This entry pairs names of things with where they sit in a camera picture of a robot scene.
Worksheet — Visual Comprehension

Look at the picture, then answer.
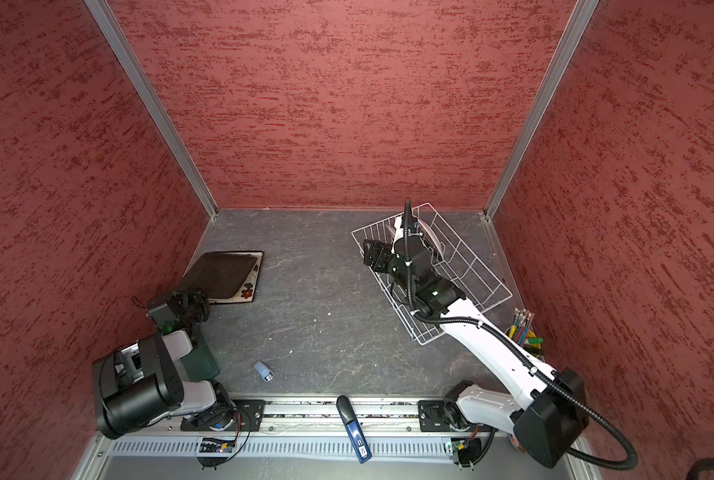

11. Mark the dark brown square plate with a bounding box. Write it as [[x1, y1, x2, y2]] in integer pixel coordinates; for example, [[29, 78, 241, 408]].
[[176, 252, 258, 302]]

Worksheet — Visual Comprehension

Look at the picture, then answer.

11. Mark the floral square ceramic plate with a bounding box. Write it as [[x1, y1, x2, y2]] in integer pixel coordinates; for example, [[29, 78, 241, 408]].
[[205, 251, 263, 304]]

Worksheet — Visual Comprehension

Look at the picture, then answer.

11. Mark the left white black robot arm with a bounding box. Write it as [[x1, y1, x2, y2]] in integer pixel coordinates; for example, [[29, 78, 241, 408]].
[[92, 289, 241, 440]]

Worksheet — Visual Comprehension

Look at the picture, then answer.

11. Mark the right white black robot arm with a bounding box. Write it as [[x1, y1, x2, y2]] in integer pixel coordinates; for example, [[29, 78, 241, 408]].
[[361, 233, 590, 468]]

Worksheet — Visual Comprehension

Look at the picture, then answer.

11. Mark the round patterned plate middle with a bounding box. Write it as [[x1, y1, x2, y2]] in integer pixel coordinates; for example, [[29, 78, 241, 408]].
[[414, 218, 434, 238]]

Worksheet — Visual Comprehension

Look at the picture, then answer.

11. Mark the round patterned plate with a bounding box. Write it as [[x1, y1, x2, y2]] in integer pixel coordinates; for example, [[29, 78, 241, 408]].
[[419, 225, 445, 261], [414, 218, 434, 238]]

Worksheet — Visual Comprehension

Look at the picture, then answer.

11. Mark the round patterned plate back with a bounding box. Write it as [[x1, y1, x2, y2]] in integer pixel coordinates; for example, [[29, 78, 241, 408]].
[[419, 225, 445, 261]]

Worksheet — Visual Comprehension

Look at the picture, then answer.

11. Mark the dark green block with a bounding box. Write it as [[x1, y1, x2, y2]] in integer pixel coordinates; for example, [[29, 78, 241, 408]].
[[181, 325, 220, 382]]

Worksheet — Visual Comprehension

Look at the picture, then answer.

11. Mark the small light blue object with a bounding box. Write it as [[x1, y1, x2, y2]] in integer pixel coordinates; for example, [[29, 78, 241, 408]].
[[254, 361, 274, 382]]

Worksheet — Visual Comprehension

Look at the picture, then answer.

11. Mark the left small circuit board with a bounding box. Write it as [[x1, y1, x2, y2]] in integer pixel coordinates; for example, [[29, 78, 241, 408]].
[[198, 437, 237, 456]]

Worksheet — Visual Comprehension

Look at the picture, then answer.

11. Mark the small circuit board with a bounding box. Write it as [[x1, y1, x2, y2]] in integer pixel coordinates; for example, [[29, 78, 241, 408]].
[[198, 437, 237, 456], [450, 438, 483, 468]]

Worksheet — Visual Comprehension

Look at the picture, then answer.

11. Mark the yellow pen cup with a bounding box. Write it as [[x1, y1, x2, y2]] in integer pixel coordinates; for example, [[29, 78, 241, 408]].
[[505, 308, 544, 360]]

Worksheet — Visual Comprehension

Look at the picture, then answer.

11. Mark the blue black handheld tool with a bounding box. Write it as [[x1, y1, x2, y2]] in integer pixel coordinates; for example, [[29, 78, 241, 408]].
[[336, 395, 372, 464]]

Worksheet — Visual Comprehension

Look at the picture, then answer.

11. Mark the right small circuit board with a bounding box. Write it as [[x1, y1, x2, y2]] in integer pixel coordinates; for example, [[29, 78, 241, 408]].
[[450, 438, 483, 468]]

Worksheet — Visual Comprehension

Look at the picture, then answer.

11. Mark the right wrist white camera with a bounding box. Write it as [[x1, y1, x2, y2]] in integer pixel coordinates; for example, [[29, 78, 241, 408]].
[[392, 215, 421, 243]]

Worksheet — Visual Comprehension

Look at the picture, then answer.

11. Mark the white wire dish rack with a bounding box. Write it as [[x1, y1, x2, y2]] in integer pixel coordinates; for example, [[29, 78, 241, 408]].
[[351, 203, 513, 345]]

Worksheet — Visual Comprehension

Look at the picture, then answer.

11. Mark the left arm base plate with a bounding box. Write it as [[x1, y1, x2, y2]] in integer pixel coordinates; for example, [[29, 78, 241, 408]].
[[180, 399, 266, 433]]

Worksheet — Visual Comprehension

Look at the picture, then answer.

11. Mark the aluminium front rail frame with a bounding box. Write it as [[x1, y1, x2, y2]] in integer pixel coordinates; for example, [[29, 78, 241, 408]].
[[72, 395, 602, 479]]

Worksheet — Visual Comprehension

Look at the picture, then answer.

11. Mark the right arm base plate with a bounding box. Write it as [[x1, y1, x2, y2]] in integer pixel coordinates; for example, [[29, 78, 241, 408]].
[[417, 400, 452, 433]]

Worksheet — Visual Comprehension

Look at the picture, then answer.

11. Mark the left aluminium corner post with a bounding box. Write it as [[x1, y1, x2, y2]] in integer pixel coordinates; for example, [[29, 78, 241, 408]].
[[84, 0, 220, 220]]

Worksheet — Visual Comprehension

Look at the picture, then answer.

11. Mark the aluminium corner post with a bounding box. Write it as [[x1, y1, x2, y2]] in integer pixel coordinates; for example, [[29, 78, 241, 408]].
[[484, 0, 599, 222], [84, 0, 220, 220]]

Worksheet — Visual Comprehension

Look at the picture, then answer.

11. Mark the right aluminium corner post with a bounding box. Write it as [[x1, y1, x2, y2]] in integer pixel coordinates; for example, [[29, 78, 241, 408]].
[[484, 0, 599, 222]]

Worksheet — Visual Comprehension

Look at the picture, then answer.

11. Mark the black corrugated cable conduit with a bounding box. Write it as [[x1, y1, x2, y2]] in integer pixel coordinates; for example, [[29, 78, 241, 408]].
[[402, 197, 639, 471]]

